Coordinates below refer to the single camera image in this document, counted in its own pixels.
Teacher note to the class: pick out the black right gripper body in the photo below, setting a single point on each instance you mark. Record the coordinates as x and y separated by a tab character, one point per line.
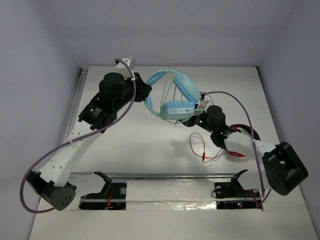
200	119

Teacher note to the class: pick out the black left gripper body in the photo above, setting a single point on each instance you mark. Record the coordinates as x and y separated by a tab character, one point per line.
141	86

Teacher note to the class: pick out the light blue headphones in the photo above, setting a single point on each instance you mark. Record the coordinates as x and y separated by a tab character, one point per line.
179	98

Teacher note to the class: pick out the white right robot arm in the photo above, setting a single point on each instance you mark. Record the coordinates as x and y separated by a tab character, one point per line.
279	166

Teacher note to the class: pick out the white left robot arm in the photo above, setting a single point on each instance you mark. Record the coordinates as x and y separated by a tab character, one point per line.
50	182

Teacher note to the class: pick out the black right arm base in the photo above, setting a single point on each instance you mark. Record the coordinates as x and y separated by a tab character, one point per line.
230	195

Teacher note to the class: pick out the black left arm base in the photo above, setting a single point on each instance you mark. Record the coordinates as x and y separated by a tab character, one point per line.
111	197

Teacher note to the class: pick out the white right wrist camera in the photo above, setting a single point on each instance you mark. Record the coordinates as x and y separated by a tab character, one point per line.
204	102

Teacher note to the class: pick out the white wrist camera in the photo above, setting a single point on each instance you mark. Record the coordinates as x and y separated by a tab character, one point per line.
204	102
125	66

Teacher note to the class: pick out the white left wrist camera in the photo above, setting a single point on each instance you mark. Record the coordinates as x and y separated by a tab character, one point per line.
125	66

